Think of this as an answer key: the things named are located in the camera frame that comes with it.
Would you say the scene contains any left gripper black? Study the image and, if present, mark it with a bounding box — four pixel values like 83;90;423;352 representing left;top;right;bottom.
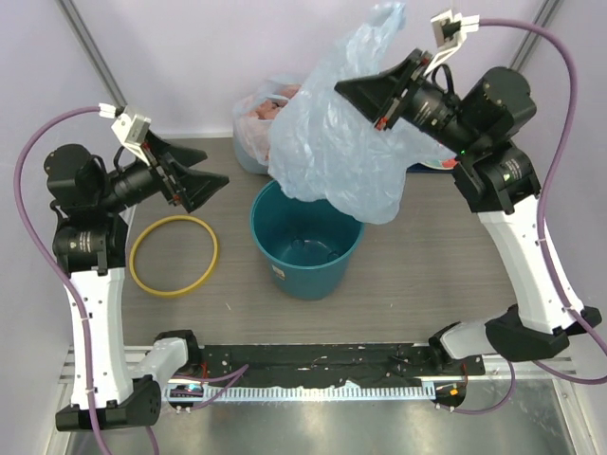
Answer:
97;129;228;212

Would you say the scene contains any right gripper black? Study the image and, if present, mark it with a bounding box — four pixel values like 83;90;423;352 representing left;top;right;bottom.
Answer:
337;48;484;159

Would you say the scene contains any yellow bin rim ring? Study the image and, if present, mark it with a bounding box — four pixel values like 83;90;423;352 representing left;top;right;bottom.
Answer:
128;215;221;299

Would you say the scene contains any light blue plastic bag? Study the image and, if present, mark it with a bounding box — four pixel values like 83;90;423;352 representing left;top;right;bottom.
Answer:
268;2;455;225

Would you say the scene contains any teal trash bin yellow rim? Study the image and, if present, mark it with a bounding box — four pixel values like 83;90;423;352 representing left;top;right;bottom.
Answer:
249;180;365;300

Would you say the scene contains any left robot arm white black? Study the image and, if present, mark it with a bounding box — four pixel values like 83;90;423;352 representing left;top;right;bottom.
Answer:
44;133;230;431

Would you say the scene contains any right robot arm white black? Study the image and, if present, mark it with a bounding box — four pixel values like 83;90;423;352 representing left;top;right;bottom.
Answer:
335;50;602;374

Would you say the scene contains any plastic bag with pink trash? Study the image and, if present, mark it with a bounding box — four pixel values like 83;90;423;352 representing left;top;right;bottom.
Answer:
232;73;304;174

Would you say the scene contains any dark blue tray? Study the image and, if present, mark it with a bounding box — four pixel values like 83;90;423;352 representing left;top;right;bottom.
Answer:
407;163;453;173

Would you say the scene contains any red blue floral plate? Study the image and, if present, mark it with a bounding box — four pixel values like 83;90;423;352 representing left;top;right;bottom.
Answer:
420;158;458;172

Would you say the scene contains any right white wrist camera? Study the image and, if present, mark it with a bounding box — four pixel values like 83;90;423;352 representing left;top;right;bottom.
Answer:
424;9;480;76

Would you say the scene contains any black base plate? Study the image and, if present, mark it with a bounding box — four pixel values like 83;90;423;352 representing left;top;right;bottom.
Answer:
176;343;486;389

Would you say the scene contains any white slotted cable duct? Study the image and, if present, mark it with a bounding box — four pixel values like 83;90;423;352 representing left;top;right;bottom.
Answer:
163;381;435;407

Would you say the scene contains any aluminium frame rail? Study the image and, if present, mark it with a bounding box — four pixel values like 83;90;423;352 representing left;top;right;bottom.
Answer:
58;346;577;384

